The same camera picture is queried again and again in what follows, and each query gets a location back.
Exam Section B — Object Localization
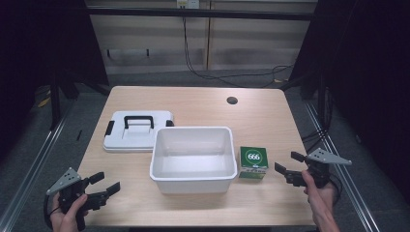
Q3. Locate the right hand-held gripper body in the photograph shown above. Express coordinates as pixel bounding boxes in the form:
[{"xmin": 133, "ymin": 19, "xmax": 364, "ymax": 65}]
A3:
[{"xmin": 284, "ymin": 147, "xmax": 353, "ymax": 189}]

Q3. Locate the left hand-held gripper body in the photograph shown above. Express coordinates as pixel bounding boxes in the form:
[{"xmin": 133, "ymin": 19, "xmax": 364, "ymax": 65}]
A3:
[{"xmin": 45, "ymin": 166, "xmax": 110, "ymax": 232}]

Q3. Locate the person's right hand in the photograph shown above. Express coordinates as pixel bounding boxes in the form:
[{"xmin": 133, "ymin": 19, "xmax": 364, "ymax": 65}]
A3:
[{"xmin": 301, "ymin": 169, "xmax": 338, "ymax": 215}]

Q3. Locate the person's left hand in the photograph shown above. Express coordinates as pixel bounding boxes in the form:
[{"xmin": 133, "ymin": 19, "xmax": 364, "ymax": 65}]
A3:
[{"xmin": 49, "ymin": 192, "xmax": 90, "ymax": 232}]

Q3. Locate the green and white carton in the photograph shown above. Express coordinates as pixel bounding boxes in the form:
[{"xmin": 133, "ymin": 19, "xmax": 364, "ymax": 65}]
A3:
[{"xmin": 238, "ymin": 146, "xmax": 270, "ymax": 181}]

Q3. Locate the black metal stand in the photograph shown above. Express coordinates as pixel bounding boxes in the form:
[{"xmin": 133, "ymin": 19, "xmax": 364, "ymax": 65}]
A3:
[{"xmin": 48, "ymin": 78, "xmax": 63, "ymax": 131}]

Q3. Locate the white plastic storage box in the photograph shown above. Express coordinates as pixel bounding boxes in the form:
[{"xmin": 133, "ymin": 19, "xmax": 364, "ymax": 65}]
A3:
[{"xmin": 149, "ymin": 126, "xmax": 239, "ymax": 194}]

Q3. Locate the yellow floor tape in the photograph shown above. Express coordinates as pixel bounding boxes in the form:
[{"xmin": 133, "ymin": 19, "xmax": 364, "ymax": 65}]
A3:
[{"xmin": 37, "ymin": 96, "xmax": 52, "ymax": 109}]

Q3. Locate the black curtain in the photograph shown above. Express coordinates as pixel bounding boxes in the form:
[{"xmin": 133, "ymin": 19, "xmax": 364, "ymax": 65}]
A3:
[
  {"xmin": 0, "ymin": 0, "xmax": 110, "ymax": 162},
  {"xmin": 288, "ymin": 0, "xmax": 410, "ymax": 202}
]

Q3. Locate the black horizontal metal bar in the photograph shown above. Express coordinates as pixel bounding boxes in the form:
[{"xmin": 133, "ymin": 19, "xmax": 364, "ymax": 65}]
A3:
[{"xmin": 86, "ymin": 7, "xmax": 320, "ymax": 22}]

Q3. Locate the metal floor rail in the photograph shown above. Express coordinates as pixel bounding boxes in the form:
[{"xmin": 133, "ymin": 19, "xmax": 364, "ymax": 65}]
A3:
[
  {"xmin": 304, "ymin": 101, "xmax": 381, "ymax": 232},
  {"xmin": 0, "ymin": 101, "xmax": 75, "ymax": 232}
]

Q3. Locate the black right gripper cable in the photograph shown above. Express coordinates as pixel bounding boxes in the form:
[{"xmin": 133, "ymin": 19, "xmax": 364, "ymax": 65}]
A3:
[{"xmin": 328, "ymin": 173, "xmax": 344, "ymax": 207}]

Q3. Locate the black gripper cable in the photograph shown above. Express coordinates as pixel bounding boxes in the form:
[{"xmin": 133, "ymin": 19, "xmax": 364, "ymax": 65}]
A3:
[
  {"xmin": 43, "ymin": 192, "xmax": 62, "ymax": 230},
  {"xmin": 328, "ymin": 173, "xmax": 344, "ymax": 207}
]

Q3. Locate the bundle of black floor cables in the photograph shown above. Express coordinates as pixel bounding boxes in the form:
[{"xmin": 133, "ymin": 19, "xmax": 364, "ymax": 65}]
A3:
[{"xmin": 300, "ymin": 86, "xmax": 335, "ymax": 154}]

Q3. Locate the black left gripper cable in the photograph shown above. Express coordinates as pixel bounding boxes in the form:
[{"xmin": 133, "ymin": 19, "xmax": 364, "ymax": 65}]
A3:
[{"xmin": 43, "ymin": 192, "xmax": 62, "ymax": 230}]

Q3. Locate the white lid with black handle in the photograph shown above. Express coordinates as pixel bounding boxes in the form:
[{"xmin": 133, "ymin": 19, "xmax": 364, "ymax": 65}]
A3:
[{"xmin": 102, "ymin": 110, "xmax": 175, "ymax": 154}]

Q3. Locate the long black wall cable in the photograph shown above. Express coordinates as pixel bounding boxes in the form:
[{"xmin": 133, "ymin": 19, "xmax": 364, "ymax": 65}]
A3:
[{"xmin": 182, "ymin": 16, "xmax": 295, "ymax": 89}]

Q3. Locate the white wall power socket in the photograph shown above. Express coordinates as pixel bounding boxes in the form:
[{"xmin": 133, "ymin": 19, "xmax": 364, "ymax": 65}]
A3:
[{"xmin": 176, "ymin": 0, "xmax": 201, "ymax": 10}]

